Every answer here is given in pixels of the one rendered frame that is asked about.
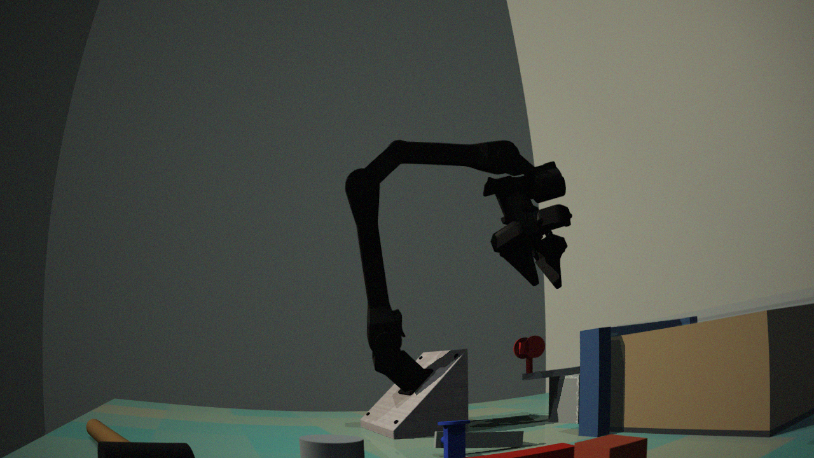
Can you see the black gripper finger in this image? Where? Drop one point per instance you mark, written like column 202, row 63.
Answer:
column 519, row 255
column 550, row 265

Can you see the dark grey cylinder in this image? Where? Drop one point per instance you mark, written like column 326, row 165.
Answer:
column 331, row 446

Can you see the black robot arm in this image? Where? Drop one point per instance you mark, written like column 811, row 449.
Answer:
column 362, row 187

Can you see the black-headed mallet with wooden handle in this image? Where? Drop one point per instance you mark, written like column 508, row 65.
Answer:
column 112, row 445

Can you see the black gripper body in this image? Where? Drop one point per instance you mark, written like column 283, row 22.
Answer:
column 517, row 227

